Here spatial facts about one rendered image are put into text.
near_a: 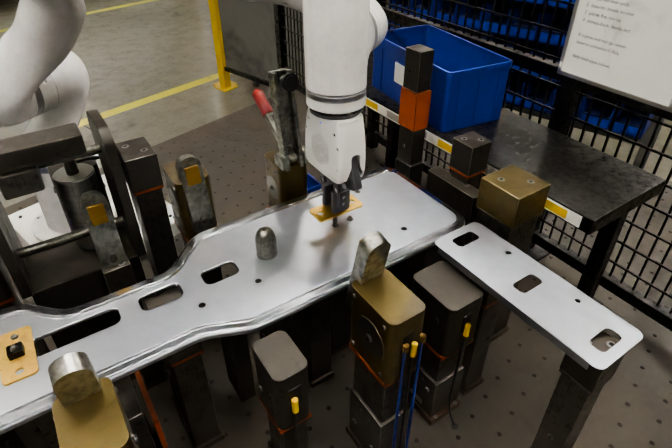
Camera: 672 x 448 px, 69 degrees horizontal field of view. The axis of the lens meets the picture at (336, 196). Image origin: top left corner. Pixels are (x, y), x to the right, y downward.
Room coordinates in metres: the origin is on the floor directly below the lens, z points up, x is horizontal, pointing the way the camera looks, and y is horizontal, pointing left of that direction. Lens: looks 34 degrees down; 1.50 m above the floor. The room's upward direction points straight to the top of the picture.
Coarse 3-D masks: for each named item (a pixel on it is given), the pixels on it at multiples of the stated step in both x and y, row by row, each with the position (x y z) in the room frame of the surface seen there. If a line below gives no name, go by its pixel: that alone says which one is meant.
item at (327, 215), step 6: (354, 198) 0.67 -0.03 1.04; (330, 204) 0.64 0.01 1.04; (354, 204) 0.65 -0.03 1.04; (360, 204) 0.65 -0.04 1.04; (312, 210) 0.64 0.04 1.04; (318, 210) 0.64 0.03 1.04; (324, 210) 0.64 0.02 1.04; (330, 210) 0.64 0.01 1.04; (348, 210) 0.64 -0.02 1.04; (318, 216) 0.62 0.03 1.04; (324, 216) 0.62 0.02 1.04; (330, 216) 0.62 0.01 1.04; (336, 216) 0.62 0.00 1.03
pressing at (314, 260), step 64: (320, 192) 0.74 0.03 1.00; (384, 192) 0.74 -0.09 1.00; (192, 256) 0.57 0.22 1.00; (256, 256) 0.57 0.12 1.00; (320, 256) 0.57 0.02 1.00; (0, 320) 0.44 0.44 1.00; (64, 320) 0.44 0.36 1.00; (128, 320) 0.44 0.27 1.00; (192, 320) 0.44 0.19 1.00; (256, 320) 0.44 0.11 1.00; (0, 384) 0.35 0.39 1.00
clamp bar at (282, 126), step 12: (276, 72) 0.78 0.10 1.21; (288, 72) 0.78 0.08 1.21; (276, 84) 0.76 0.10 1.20; (288, 84) 0.74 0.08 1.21; (276, 96) 0.76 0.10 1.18; (288, 96) 0.78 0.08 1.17; (276, 108) 0.76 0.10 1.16; (288, 108) 0.78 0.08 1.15; (276, 120) 0.76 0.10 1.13; (288, 120) 0.77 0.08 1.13; (276, 132) 0.77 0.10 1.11; (288, 132) 0.77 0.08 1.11; (288, 144) 0.76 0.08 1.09; (300, 144) 0.76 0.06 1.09; (288, 156) 0.75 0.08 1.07; (300, 156) 0.76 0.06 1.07; (288, 168) 0.74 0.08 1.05
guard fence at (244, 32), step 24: (216, 0) 3.71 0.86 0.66; (240, 0) 3.54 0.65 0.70; (216, 24) 3.69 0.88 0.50; (240, 24) 3.56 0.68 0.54; (264, 24) 3.40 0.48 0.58; (216, 48) 3.72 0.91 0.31; (240, 48) 3.58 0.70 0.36; (264, 48) 3.41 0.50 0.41; (240, 72) 3.59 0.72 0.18; (264, 72) 3.42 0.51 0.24
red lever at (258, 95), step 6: (258, 90) 0.86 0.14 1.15; (252, 96) 0.86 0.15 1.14; (258, 96) 0.85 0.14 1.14; (264, 96) 0.85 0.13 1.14; (258, 102) 0.84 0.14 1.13; (264, 102) 0.84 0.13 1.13; (264, 108) 0.83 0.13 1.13; (270, 108) 0.83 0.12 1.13; (264, 114) 0.82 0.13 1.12; (270, 114) 0.82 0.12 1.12; (270, 120) 0.81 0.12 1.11; (270, 126) 0.81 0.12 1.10; (276, 138) 0.79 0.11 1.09; (288, 150) 0.76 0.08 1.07; (294, 156) 0.76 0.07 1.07
